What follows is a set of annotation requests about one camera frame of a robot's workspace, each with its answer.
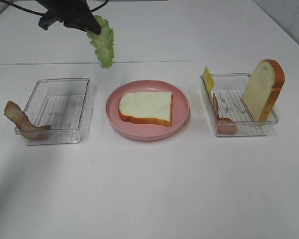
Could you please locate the yellow cheese slice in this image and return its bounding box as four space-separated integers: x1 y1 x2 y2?
203 66 215 97

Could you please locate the clear plastic tray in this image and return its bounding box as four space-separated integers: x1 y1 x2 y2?
14 78 96 145
200 73 279 137

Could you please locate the clear plastic right tray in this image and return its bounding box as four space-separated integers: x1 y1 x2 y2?
200 73 279 137

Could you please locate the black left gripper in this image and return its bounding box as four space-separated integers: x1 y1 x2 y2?
37 0 101 34

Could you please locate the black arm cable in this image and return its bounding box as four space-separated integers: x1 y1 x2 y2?
0 0 109 16

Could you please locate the bacon strip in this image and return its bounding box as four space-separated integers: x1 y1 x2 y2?
213 93 238 135
4 101 51 140

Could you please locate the bread slice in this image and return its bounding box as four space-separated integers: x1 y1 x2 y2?
119 91 173 127
241 59 285 121

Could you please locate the pink round plate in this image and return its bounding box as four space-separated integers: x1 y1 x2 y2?
105 80 190 141

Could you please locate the green lettuce leaf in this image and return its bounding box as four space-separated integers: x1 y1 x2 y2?
87 15 115 68

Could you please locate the clear plastic left tray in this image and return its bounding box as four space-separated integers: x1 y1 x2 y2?
14 78 96 145

